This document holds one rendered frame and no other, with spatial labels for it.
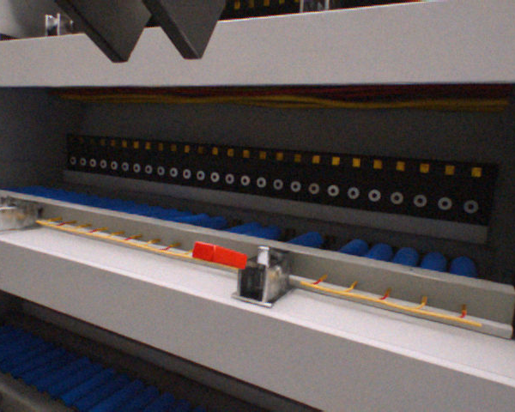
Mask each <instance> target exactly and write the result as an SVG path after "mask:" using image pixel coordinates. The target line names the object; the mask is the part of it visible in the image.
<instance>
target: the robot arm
mask: <svg viewBox="0 0 515 412"><path fill-rule="evenodd" d="M53 1H54V2H55V3H56V4H57V5H58V6H59V7H60V8H61V9H62V11H63V12H64V13H65V14H66V15H67V16H68V17H69V18H70V19H71V20H72V21H73V22H74V23H75V24H76V25H77V26H78V27H79V28H80V29H81V30H82V31H83V32H84V33H85V34H86V35H87V36H88V37H89V38H90V39H91V40H92V41H93V42H94V44H95V45H96V46H97V47H98V48H99V49H100V50H101V51H102V52H103V53H104V54H105V55H106V56H107V57H108V58H109V59H110V60H111V62H112V63H114V64H122V63H126V62H128V60H129V58H130V55H131V53H132V52H133V50H134V48H135V46H136V43H137V41H138V40H139V38H140V36H141V34H142V31H143V29H144V28H145V26H146V23H147V22H148V19H149V17H150V16H151V14H152V16H153V17H154V18H155V19H156V21H157V22H158V23H159V25H160V26H161V28H162V29H163V31H164V32H165V33H166V35H167V36H168V38H169V39H170V40H171V41H172V43H173V45H174V47H175V48H176V49H177V51H178V52H179V54H180V55H181V57H182V58H183V59H188V60H194V59H202V57H203V54H204V53H205V50H206V48H207V46H208V43H209V41H210V39H211V36H212V34H213V32H214V30H215V27H216V25H217V23H218V19H219V17H220V15H221V12H222V10H223V8H224V5H225V0H53Z"/></svg>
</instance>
